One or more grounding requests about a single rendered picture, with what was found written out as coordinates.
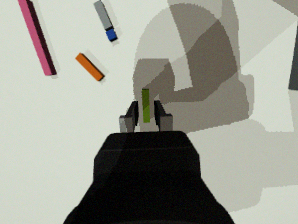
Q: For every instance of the pink rod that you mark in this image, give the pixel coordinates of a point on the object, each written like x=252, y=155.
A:
x=37, y=37

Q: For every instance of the small blue block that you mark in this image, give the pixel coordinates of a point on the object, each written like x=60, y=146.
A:
x=111, y=35

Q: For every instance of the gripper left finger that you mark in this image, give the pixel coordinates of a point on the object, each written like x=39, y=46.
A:
x=130, y=120

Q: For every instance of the lime green rod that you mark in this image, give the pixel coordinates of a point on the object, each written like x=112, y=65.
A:
x=146, y=106

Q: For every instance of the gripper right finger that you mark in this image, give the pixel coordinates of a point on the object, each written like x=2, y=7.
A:
x=163, y=120

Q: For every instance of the grey rod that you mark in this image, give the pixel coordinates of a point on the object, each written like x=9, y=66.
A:
x=102, y=13

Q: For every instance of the orange rod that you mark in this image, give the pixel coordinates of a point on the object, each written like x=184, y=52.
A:
x=90, y=67

